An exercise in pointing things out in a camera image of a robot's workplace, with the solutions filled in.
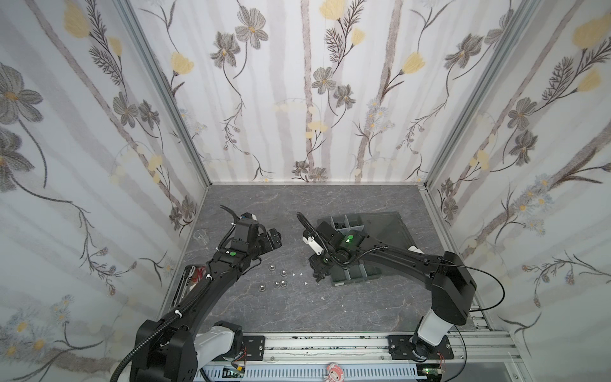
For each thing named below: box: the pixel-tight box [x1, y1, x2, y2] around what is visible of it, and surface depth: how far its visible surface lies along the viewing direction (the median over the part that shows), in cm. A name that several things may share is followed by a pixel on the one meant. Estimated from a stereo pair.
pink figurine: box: [324, 362, 345, 382], surface depth 69 cm
